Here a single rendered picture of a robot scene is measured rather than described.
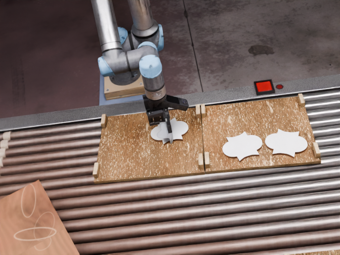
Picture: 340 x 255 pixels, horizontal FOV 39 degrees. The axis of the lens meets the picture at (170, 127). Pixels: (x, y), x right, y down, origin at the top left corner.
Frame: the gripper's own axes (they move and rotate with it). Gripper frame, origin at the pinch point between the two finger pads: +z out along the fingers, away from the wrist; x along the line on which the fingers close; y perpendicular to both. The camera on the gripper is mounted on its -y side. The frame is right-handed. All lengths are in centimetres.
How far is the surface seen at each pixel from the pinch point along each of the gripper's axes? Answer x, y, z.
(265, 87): -12.5, -44.3, 1.2
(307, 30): -170, -137, 94
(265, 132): 12.7, -34.8, 0.6
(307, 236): 58, -32, 2
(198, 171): 23.3, -5.7, 0.6
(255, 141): 17.2, -29.4, -0.5
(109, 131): -9.0, 23.3, 0.6
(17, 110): -160, 98, 94
